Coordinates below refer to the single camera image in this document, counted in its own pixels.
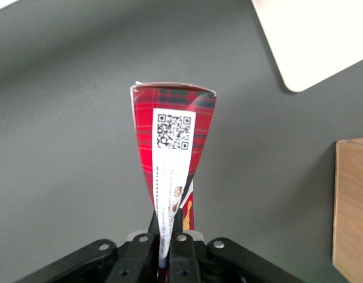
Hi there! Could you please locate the dark grey table mat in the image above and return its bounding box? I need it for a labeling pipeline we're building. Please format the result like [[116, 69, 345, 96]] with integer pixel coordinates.
[[0, 0, 363, 283]]

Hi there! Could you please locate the wooden drawer cabinet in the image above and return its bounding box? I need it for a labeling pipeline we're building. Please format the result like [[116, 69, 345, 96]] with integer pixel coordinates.
[[331, 137, 363, 283]]

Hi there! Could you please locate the beige rectangular tray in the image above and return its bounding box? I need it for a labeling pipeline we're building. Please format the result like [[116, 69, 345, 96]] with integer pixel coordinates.
[[251, 0, 363, 94]]

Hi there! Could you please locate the red cookie box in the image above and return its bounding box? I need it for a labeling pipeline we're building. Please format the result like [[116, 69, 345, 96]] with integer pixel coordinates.
[[130, 81, 217, 271]]

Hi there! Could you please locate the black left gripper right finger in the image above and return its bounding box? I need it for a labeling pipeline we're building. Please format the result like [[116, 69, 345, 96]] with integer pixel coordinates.
[[169, 216, 305, 283]]

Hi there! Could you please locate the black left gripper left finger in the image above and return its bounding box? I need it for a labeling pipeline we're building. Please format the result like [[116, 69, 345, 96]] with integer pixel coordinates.
[[15, 210, 160, 283]]

